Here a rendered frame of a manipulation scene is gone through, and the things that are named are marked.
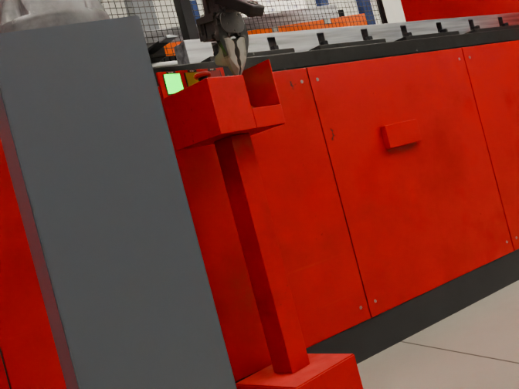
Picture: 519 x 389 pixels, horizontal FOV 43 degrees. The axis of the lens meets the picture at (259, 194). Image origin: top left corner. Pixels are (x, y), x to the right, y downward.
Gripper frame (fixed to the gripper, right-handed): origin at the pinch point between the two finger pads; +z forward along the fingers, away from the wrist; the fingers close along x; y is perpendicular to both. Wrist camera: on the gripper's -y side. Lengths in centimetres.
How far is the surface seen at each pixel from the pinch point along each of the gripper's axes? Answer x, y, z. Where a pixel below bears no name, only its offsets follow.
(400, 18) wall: -544, 291, -89
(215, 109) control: 15.0, -6.3, 8.4
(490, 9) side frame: -184, 24, -21
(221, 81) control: 11.6, -5.8, 2.7
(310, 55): -41.0, 12.3, -4.8
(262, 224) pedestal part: 5.7, -3.6, 34.6
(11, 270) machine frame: 52, 21, 32
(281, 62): -29.7, 13.7, -3.5
